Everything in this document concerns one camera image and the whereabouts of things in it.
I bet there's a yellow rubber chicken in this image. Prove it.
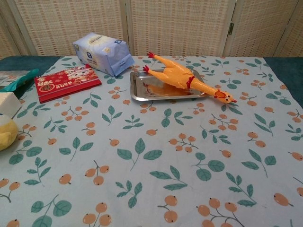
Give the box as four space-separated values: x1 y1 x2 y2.
143 52 238 105

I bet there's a stainless steel tray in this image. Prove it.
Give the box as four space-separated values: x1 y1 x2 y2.
129 69 206 102

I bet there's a yellow plush toy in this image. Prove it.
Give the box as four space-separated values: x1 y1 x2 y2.
0 113 19 151

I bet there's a floral leaf print tablecloth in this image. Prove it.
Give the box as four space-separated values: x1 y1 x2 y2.
0 55 303 227

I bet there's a light blue tissue pack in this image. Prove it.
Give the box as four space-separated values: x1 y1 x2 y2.
72 32 135 77

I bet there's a red desk calendar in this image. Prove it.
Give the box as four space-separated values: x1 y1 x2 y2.
34 64 102 104

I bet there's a woven folding screen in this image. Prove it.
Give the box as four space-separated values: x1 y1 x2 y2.
0 0 303 59

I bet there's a teal snack bag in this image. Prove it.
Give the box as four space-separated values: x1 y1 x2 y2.
0 68 40 92

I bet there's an orange white tissue box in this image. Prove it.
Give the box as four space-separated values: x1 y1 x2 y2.
0 91 22 119

